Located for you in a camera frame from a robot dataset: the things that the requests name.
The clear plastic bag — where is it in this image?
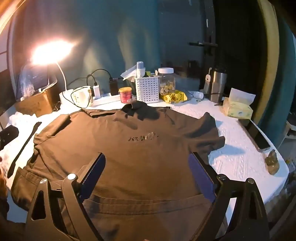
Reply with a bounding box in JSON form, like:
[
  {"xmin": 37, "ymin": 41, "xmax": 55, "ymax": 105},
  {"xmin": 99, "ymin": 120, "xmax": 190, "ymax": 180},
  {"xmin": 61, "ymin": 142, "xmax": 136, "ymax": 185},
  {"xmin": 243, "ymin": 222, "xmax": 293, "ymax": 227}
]
[{"xmin": 20, "ymin": 67, "xmax": 35, "ymax": 93}]

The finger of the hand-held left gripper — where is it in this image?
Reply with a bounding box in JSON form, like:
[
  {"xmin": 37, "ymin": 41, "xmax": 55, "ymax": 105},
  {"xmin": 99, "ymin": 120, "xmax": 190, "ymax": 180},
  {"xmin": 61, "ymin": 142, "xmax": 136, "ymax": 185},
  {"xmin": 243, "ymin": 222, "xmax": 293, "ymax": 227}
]
[{"xmin": 0, "ymin": 126, "xmax": 19, "ymax": 150}]

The black door handle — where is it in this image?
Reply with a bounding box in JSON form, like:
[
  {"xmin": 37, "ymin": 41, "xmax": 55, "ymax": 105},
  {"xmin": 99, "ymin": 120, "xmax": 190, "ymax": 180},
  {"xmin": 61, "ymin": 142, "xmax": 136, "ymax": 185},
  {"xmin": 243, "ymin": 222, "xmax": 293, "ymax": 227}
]
[{"xmin": 189, "ymin": 41, "xmax": 218, "ymax": 47}]

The glass jar with white lid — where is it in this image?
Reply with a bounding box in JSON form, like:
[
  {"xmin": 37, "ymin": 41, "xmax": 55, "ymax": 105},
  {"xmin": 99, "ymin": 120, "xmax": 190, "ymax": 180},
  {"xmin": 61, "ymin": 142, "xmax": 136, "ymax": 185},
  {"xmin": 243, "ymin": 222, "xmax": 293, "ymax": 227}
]
[{"xmin": 158, "ymin": 68, "xmax": 176, "ymax": 95}]

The black power adapter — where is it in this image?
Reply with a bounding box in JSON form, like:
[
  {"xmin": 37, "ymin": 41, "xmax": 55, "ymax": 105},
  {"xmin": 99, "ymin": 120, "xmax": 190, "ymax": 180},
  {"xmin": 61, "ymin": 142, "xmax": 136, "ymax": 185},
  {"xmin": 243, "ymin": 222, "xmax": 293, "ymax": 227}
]
[{"xmin": 109, "ymin": 78, "xmax": 119, "ymax": 96}]

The stainless steel tumbler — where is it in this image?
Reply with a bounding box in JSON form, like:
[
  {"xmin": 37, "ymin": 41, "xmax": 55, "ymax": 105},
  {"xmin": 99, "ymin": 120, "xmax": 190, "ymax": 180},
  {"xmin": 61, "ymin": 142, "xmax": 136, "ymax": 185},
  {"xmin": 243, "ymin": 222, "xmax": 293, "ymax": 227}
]
[{"xmin": 209, "ymin": 67, "xmax": 227, "ymax": 103}]

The white printed mug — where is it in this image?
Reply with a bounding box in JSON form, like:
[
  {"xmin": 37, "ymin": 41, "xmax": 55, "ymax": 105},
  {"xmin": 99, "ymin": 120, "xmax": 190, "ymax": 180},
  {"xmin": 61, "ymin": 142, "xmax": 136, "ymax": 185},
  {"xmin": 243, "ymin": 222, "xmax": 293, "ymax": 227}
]
[{"xmin": 72, "ymin": 86, "xmax": 93, "ymax": 107}]

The yellow snack packet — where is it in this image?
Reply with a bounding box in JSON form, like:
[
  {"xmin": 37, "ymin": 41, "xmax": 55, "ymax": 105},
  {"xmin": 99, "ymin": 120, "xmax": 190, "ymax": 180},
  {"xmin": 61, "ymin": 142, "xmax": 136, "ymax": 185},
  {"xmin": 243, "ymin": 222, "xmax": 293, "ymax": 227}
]
[{"xmin": 161, "ymin": 90, "xmax": 188, "ymax": 103}]

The white crumpled cloth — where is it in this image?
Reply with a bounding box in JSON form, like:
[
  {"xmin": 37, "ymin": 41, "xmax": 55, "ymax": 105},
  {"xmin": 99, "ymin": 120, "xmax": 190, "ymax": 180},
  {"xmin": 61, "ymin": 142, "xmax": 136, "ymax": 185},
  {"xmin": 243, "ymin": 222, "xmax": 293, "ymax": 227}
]
[{"xmin": 9, "ymin": 111, "xmax": 40, "ymax": 130}]

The white perforated basket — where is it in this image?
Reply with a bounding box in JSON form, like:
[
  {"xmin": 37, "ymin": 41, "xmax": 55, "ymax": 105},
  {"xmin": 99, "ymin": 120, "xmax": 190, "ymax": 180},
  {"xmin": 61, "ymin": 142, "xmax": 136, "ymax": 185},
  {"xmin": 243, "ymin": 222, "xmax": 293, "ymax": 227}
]
[{"xmin": 135, "ymin": 75, "xmax": 160, "ymax": 103}]

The yellow tissue pack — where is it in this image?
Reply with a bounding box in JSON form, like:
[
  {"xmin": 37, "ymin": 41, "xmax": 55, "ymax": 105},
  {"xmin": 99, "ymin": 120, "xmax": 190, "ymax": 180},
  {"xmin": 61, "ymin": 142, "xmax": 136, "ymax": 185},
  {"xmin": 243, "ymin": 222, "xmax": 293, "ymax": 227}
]
[{"xmin": 222, "ymin": 88, "xmax": 256, "ymax": 119}]

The small stone figurine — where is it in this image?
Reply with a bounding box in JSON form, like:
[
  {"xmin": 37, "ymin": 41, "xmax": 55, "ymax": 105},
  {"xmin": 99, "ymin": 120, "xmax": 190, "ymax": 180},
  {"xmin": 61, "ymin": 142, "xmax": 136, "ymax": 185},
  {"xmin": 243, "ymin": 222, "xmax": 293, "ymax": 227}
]
[{"xmin": 265, "ymin": 149, "xmax": 280, "ymax": 174}]

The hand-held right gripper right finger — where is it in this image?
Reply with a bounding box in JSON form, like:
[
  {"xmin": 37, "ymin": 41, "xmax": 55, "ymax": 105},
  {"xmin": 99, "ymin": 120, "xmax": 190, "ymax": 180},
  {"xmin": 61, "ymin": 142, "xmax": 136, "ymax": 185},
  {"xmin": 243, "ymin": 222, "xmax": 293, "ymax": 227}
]
[{"xmin": 188, "ymin": 152, "xmax": 271, "ymax": 241}]

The brown printed t-shirt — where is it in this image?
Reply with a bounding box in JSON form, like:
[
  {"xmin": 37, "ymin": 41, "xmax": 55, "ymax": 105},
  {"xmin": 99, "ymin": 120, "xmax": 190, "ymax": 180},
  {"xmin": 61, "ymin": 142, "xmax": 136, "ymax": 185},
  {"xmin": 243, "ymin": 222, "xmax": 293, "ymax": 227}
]
[{"xmin": 10, "ymin": 102, "xmax": 226, "ymax": 241}]

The cardboard box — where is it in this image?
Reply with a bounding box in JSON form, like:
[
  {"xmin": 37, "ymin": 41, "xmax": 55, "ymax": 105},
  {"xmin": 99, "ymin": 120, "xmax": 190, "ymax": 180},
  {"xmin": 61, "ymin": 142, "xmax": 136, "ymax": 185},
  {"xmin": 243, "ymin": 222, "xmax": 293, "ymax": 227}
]
[{"xmin": 14, "ymin": 88, "xmax": 61, "ymax": 117}]

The black charger cable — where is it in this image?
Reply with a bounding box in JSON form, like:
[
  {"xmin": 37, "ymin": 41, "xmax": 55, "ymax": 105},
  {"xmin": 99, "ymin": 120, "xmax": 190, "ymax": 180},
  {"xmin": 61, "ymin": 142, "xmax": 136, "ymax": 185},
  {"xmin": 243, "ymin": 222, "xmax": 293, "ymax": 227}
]
[{"xmin": 87, "ymin": 69, "xmax": 114, "ymax": 93}]

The black smartphone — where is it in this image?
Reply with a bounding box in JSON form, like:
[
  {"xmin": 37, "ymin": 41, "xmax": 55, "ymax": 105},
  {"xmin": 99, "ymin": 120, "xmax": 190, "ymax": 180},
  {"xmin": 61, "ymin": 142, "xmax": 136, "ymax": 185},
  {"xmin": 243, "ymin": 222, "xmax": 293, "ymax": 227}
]
[{"xmin": 238, "ymin": 119, "xmax": 271, "ymax": 153}]

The black strap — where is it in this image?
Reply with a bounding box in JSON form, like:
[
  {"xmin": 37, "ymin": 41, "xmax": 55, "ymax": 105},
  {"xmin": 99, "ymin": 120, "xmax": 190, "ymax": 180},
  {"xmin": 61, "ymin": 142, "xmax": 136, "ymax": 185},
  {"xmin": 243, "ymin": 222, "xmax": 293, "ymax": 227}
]
[{"xmin": 7, "ymin": 122, "xmax": 42, "ymax": 179}]

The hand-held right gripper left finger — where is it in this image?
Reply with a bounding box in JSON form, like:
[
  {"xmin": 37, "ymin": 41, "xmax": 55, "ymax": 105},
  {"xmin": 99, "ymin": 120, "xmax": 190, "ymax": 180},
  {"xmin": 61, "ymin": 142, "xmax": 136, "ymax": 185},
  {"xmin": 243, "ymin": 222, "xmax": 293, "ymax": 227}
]
[{"xmin": 24, "ymin": 152, "xmax": 107, "ymax": 241}]

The red can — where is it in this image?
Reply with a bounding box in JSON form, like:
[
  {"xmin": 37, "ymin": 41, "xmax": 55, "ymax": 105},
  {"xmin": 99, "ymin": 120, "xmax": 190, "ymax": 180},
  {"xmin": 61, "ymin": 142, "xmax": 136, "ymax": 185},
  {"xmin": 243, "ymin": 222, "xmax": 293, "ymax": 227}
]
[{"xmin": 119, "ymin": 87, "xmax": 133, "ymax": 103}]

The white desk lamp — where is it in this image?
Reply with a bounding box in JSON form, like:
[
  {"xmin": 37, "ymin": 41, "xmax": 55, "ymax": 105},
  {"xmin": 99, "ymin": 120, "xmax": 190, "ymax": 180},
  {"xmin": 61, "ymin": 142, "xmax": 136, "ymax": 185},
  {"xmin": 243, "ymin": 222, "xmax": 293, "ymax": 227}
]
[{"xmin": 30, "ymin": 38, "xmax": 75, "ymax": 105}]

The small black cloth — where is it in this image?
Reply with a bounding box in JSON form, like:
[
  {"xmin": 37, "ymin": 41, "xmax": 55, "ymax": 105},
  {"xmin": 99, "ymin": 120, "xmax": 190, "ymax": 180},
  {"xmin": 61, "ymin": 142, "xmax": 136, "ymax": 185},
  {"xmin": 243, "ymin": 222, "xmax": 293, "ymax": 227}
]
[{"xmin": 121, "ymin": 101, "xmax": 160, "ymax": 121}]

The white loose tissue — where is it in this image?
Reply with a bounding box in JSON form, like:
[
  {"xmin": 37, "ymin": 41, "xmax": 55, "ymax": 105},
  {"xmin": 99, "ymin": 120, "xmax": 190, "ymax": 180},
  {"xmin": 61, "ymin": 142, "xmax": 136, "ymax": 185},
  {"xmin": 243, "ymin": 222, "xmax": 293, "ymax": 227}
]
[{"xmin": 121, "ymin": 65, "xmax": 139, "ymax": 81}]

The white power strip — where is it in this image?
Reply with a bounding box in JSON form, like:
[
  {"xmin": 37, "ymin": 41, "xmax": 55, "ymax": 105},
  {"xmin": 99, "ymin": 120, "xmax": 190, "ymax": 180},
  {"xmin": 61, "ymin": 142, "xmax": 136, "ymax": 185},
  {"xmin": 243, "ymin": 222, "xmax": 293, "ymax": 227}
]
[{"xmin": 92, "ymin": 94, "xmax": 121, "ymax": 106}]

